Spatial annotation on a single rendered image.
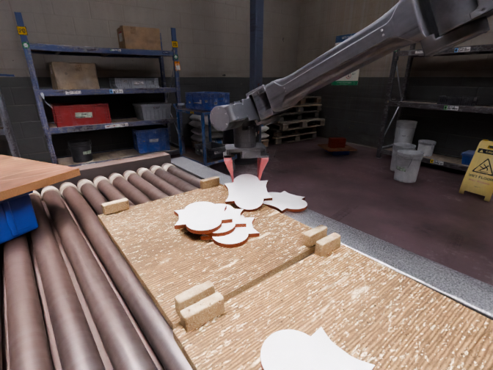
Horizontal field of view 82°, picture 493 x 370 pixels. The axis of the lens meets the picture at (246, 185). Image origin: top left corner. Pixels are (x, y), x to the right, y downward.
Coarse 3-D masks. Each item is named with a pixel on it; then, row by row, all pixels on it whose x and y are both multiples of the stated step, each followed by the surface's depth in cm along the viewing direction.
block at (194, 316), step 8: (216, 296) 39; (200, 304) 37; (208, 304) 37; (216, 304) 38; (184, 312) 36; (192, 312) 36; (200, 312) 36; (208, 312) 37; (216, 312) 38; (184, 320) 35; (192, 320) 36; (200, 320) 37; (208, 320) 38; (184, 328) 36; (192, 328) 36
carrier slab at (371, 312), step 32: (320, 256) 52; (352, 256) 52; (256, 288) 44; (288, 288) 44; (320, 288) 44; (352, 288) 44; (384, 288) 44; (416, 288) 44; (224, 320) 38; (256, 320) 38; (288, 320) 38; (320, 320) 38; (352, 320) 38; (384, 320) 38; (416, 320) 38; (448, 320) 38; (480, 320) 38; (192, 352) 34; (224, 352) 34; (256, 352) 34; (352, 352) 34; (384, 352) 34; (416, 352) 34; (448, 352) 34; (480, 352) 34
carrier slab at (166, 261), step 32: (192, 192) 80; (224, 192) 80; (128, 224) 63; (160, 224) 63; (256, 224) 63; (288, 224) 63; (128, 256) 52; (160, 256) 52; (192, 256) 52; (224, 256) 52; (256, 256) 52; (288, 256) 52; (160, 288) 44; (224, 288) 44
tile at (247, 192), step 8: (240, 176) 78; (248, 176) 78; (224, 184) 76; (232, 184) 75; (240, 184) 75; (248, 184) 75; (256, 184) 75; (264, 184) 75; (232, 192) 73; (240, 192) 73; (248, 192) 73; (256, 192) 73; (264, 192) 73; (232, 200) 71; (240, 200) 70; (248, 200) 70; (256, 200) 70; (264, 200) 72; (240, 208) 69; (248, 208) 68; (256, 208) 69
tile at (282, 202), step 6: (270, 192) 83; (276, 192) 83; (282, 192) 83; (276, 198) 79; (282, 198) 79; (288, 198) 79; (294, 198) 79; (300, 198) 79; (264, 204) 76; (270, 204) 76; (276, 204) 76; (282, 204) 76; (288, 204) 76; (294, 204) 76; (300, 204) 76; (306, 204) 76; (282, 210) 73; (288, 210) 74; (294, 210) 73; (300, 210) 74
